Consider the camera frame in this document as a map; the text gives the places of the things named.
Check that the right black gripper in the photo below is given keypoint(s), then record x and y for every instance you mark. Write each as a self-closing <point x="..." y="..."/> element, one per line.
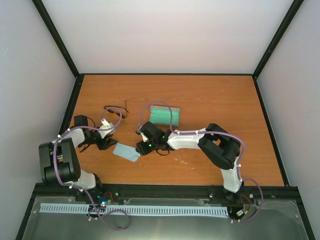
<point x="143" y="150"/>

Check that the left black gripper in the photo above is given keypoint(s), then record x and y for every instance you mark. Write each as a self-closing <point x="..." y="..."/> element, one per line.
<point x="104" y="144"/>

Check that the light blue cleaning cloth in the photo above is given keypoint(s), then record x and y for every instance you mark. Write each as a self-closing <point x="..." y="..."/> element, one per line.
<point x="126" y="152"/>

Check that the black sunglasses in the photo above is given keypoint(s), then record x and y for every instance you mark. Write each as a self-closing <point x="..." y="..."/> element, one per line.
<point x="119" y="110"/>

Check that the grey glasses case green lining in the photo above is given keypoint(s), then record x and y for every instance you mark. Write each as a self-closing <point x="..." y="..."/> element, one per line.
<point x="161" y="115"/>

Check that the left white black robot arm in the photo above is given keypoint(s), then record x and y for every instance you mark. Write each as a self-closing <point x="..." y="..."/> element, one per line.
<point x="59" y="164"/>

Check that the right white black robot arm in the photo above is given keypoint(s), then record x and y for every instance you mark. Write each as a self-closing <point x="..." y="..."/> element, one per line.
<point x="223" y="149"/>

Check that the left controller board with leds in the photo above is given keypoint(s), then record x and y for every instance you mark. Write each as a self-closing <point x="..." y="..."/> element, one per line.
<point x="105" y="198"/>

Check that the clear acrylic cover plate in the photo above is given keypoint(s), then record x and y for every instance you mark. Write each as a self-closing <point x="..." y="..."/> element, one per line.
<point x="277" y="220"/>

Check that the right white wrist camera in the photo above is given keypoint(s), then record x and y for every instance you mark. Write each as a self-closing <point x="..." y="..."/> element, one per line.
<point x="144" y="138"/>

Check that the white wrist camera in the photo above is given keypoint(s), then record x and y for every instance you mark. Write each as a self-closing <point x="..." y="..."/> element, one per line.
<point x="144" y="138"/>
<point x="107" y="128"/>

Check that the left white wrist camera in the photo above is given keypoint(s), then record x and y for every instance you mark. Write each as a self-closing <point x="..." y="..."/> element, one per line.
<point x="107" y="128"/>

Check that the light blue slotted cable duct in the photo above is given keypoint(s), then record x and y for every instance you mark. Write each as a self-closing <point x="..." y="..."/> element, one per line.
<point x="137" y="210"/>

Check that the right controller board with wires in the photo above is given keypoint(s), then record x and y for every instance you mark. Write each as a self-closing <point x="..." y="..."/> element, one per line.
<point x="245" y="206"/>

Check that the left black frame post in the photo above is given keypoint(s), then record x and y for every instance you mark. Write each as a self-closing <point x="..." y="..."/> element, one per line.
<point x="47" y="20"/>

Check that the black frame post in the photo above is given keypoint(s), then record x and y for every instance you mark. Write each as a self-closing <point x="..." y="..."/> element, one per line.
<point x="281" y="30"/>
<point x="47" y="20"/>

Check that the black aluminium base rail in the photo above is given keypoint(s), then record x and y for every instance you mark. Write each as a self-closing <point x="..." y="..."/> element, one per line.
<point x="213" y="194"/>

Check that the right black frame post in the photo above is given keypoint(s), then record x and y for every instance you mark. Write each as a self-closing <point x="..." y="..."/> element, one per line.
<point x="281" y="30"/>

